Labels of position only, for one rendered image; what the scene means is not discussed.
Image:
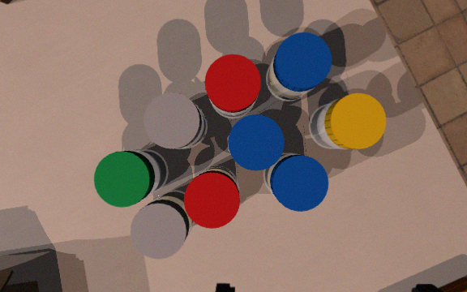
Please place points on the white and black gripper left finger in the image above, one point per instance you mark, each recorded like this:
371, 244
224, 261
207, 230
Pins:
224, 287

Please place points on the glass bottle with grey cap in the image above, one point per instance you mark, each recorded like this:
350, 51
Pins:
159, 229

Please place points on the bottle with yellow cap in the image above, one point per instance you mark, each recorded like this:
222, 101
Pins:
355, 121

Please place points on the green-capped bottle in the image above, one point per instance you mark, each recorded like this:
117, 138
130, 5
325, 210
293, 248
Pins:
125, 178

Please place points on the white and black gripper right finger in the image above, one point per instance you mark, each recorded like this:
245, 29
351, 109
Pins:
426, 288

